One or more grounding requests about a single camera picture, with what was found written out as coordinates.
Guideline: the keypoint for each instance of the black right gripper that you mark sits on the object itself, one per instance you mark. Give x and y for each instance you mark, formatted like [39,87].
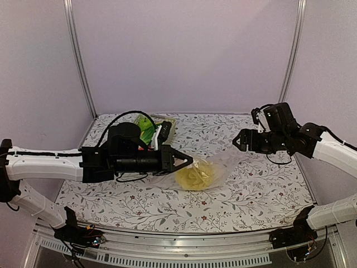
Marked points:
[244,134]

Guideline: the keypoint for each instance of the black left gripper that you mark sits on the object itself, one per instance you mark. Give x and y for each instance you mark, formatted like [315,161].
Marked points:
[167,153]

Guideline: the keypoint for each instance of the toy napa cabbage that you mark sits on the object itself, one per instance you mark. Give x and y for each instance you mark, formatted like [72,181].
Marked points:
[200,175]

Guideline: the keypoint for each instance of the clear zip top bag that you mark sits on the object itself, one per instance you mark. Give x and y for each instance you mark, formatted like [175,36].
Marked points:
[226,162]

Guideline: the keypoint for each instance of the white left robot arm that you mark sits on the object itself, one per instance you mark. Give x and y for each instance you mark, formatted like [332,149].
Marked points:
[122,152]

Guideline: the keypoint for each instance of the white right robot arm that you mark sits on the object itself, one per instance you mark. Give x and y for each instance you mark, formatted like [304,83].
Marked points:
[278,130]

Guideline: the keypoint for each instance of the pale green plastic basket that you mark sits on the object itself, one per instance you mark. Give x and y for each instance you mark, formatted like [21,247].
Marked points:
[158,119]

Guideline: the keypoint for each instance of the green toy leaf vegetable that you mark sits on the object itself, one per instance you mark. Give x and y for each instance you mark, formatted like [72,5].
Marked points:
[147,134]

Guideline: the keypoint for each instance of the green toy apple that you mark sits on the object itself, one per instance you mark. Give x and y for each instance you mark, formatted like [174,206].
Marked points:
[144,124]

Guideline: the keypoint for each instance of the floral patterned table mat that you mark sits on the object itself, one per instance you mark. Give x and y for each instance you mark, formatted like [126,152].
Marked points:
[261,193]

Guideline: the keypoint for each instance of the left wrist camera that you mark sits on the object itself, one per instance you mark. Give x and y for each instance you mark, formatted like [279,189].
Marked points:
[160,135]

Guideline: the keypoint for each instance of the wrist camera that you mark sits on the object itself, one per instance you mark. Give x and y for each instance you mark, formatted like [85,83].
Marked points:
[259,119]
[160,135]

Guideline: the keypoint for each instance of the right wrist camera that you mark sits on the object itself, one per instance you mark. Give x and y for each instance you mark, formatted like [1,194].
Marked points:
[259,119]

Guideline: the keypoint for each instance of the front aluminium rail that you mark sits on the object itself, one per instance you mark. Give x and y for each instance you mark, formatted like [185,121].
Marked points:
[133,248]

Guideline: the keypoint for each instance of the right aluminium frame post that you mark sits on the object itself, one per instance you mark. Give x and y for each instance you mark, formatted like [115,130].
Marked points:
[297,33]

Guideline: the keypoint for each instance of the aluminium frame post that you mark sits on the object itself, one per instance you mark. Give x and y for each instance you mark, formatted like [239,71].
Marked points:
[70,20]
[297,33]

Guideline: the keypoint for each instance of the left aluminium frame post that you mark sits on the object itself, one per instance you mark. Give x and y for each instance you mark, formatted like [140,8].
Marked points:
[70,20]

